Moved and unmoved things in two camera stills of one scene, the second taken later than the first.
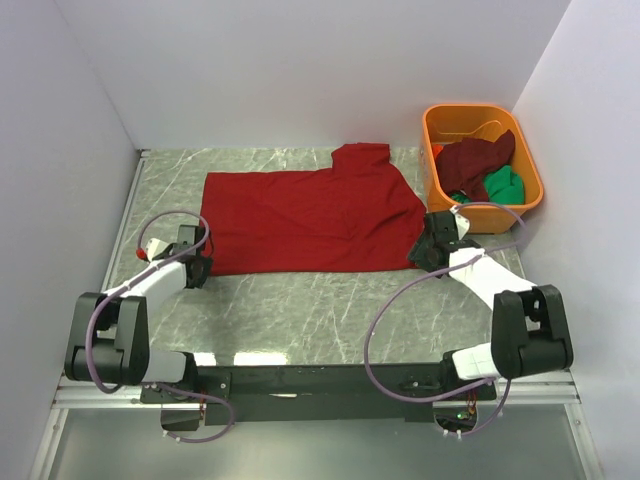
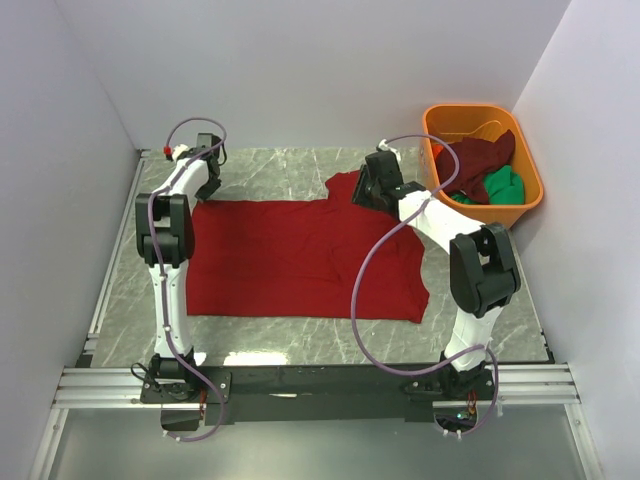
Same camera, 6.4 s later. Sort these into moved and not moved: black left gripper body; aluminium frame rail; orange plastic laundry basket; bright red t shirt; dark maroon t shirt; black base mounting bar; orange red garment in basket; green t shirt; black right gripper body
Moved: bright red t shirt; black left gripper body; black right gripper body
Not moved: black base mounting bar; green t shirt; aluminium frame rail; dark maroon t shirt; orange plastic laundry basket; orange red garment in basket
